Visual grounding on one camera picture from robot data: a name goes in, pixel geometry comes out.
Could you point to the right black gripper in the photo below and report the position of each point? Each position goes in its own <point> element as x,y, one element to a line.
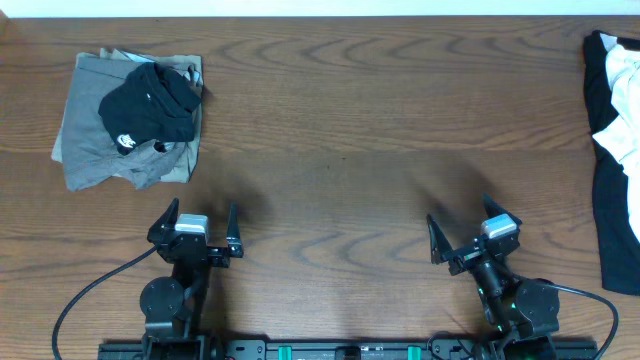
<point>441,250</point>

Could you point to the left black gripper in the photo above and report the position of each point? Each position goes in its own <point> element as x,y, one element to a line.
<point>221,259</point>

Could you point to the white printed t-shirt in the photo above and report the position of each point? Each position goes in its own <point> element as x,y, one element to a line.
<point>621,137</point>

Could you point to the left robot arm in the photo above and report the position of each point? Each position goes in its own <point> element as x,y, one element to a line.
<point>173,304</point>

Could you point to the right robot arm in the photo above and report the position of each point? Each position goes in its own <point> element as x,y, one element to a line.
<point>523,311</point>

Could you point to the beige folded garment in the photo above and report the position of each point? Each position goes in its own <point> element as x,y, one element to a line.
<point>84,147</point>

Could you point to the grey folded garment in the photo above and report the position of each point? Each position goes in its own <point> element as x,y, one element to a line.
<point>133,119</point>

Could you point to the black folded garment with logo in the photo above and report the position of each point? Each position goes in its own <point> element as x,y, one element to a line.
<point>155,103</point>

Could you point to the black t-shirt on right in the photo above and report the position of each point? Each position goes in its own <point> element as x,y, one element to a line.
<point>618,245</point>

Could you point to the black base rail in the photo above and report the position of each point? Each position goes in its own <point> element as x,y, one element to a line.
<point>435,348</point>

